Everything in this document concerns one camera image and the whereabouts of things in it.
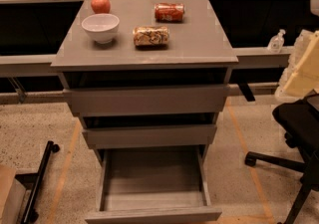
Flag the grey drawer cabinet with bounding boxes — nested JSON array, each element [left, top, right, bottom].
[[52, 0, 238, 154]]

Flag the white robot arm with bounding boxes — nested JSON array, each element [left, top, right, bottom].
[[275, 0, 319, 102]]

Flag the white ceramic bowl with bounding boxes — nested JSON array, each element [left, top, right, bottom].
[[82, 13, 120, 44]]

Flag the black office chair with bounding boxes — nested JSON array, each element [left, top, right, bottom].
[[244, 94, 319, 224]]

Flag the orange patterned can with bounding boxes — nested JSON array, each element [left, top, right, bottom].
[[133, 26, 169, 47]]

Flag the clear sanitizer bottle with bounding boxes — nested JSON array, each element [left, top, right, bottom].
[[267, 29, 286, 54]]

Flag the grey open bottom drawer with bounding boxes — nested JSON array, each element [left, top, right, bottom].
[[86, 145, 221, 224]]

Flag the grey middle drawer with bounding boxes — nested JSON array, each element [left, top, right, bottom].
[[83, 124, 216, 149]]

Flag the grey top drawer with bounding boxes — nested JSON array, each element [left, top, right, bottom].
[[64, 85, 229, 116]]

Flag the red soda can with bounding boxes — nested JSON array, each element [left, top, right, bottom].
[[155, 3, 185, 22]]

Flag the black rolling stand base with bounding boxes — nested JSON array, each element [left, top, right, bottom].
[[15, 140, 60, 224]]

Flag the red apple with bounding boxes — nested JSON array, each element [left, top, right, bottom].
[[91, 0, 111, 14]]

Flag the cardboard box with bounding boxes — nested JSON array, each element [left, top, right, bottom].
[[0, 165, 26, 224]]

